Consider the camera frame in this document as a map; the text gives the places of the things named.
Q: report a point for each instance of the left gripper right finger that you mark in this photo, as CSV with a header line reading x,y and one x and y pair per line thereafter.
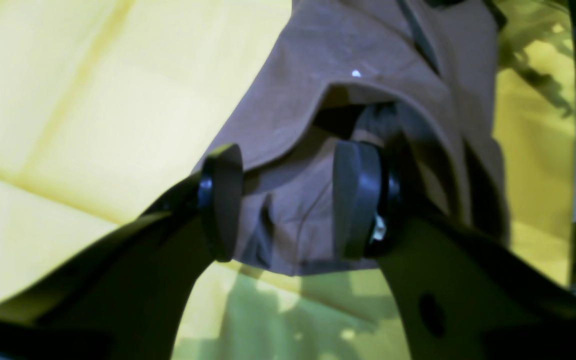
x,y
459,293

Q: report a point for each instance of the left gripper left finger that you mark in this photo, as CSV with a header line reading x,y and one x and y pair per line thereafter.
x,y
123,297

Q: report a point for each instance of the brown T-shirt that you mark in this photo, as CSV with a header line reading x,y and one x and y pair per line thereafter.
x,y
416,77

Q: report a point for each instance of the yellow table cloth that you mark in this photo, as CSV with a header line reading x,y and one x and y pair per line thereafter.
x,y
104,104

